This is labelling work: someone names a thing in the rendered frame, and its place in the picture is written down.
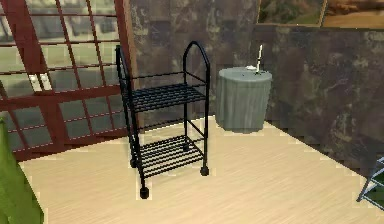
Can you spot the framed landscape picture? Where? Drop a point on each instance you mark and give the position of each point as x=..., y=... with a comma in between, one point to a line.
x=320, y=11

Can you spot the grey metal frame rack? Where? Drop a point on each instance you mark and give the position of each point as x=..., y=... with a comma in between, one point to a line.
x=374, y=183

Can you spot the grey round side table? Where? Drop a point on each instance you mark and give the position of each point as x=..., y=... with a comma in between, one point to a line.
x=242, y=100

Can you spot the red framed glass door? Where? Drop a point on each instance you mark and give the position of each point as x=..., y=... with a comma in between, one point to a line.
x=56, y=96

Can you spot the green cloth furniture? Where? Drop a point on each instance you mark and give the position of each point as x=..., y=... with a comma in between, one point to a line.
x=13, y=190

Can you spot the white candle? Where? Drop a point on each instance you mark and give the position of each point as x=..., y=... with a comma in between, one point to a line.
x=259, y=58

